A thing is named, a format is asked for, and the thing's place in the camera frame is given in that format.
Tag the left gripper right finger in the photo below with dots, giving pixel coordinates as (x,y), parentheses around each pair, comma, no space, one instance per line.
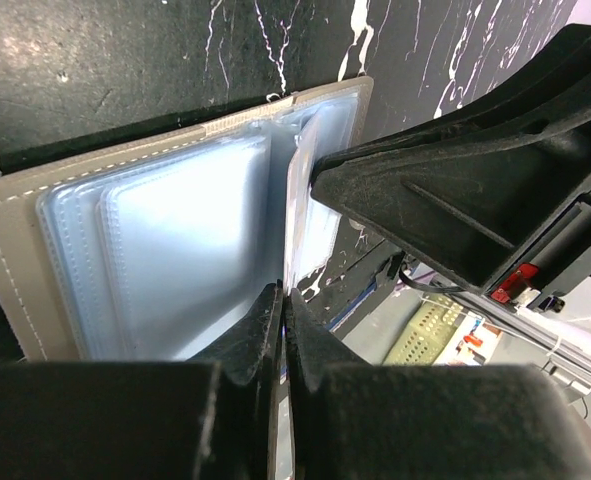
(354,420)

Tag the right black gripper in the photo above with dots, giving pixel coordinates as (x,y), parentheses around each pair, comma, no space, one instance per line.
(495,196)

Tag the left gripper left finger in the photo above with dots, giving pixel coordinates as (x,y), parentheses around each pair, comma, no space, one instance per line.
(210,417)

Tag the white credit card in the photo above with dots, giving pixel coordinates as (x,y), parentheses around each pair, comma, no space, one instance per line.
(304,242)

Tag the grey leather card holder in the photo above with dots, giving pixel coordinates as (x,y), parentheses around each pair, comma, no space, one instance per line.
(152,249)

